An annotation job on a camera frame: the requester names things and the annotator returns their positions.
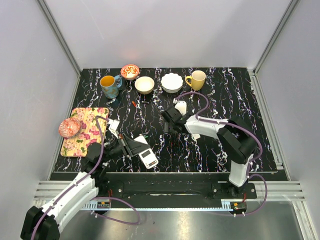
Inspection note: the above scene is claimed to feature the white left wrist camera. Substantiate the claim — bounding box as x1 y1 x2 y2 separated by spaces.
107 119 120 139

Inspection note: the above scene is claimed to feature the floral wooden tray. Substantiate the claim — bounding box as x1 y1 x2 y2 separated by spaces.
60 107 109 157

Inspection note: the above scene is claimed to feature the cream round bowl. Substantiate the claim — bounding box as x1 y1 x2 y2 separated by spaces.
134 76 155 95

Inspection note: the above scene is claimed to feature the white battery cover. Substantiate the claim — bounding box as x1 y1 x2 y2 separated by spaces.
191 134 200 140

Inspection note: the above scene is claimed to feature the aluminium frame post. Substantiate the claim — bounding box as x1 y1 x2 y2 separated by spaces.
37 0 82 73

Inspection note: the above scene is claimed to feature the white red remote control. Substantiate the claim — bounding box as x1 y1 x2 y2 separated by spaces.
134 135 159 169

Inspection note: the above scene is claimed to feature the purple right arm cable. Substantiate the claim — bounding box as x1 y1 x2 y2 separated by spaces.
173 91 269 217

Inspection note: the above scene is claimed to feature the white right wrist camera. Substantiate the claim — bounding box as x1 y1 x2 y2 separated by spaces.
173 98 187 116

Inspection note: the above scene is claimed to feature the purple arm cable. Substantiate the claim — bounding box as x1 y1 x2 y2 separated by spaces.
29 115 141 240
173 91 269 217

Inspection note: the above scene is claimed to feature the yellow mug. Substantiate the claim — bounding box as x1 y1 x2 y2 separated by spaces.
184 70 207 91

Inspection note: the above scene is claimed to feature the white scalloped bowl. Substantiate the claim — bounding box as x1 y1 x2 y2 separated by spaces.
160 73 184 94

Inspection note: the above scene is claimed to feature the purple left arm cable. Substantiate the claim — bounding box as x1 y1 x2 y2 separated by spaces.
29 115 141 240

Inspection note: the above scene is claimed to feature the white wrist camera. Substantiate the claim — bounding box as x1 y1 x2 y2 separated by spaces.
173 98 187 116
107 119 120 139

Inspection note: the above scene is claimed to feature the orange patterned small bowl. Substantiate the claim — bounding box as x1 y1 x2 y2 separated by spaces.
120 64 140 81

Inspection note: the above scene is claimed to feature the blue floral mug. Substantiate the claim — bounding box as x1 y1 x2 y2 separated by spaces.
99 75 123 99

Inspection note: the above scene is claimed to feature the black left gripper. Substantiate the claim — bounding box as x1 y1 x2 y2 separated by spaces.
100 131 151 164

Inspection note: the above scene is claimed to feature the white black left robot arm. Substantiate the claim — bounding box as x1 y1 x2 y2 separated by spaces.
20 134 151 240

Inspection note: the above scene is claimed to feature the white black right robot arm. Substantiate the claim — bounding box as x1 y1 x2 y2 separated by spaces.
161 106 258 198

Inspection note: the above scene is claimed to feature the red patterned bowl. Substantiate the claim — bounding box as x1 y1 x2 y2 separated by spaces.
58 117 82 139

